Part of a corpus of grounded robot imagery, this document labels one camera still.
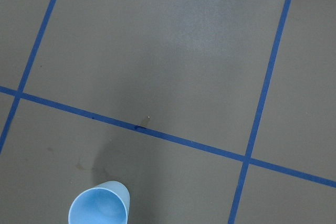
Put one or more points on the light blue plastic cup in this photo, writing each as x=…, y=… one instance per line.
x=108, y=202

